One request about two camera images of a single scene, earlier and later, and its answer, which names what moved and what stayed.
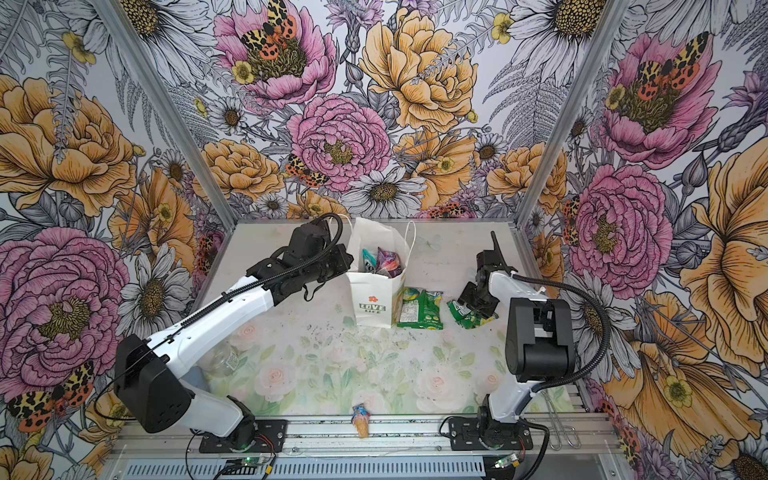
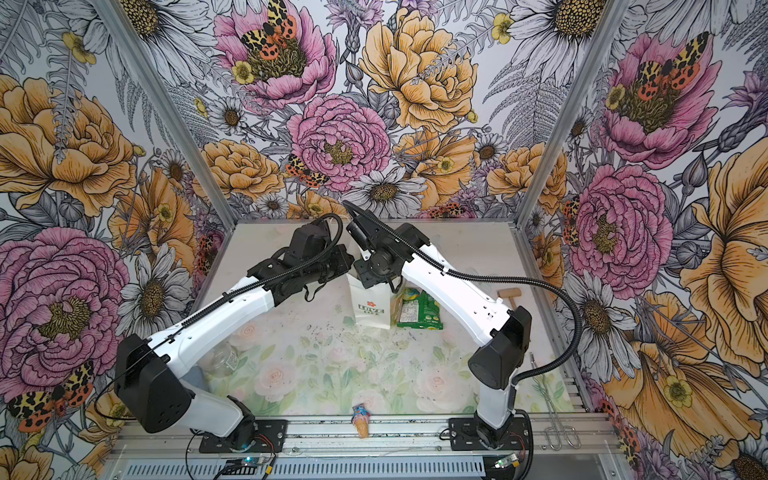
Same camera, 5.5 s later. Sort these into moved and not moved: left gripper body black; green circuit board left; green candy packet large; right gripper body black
Moved: right gripper body black
Not moved: left gripper body black; green circuit board left; green candy packet large
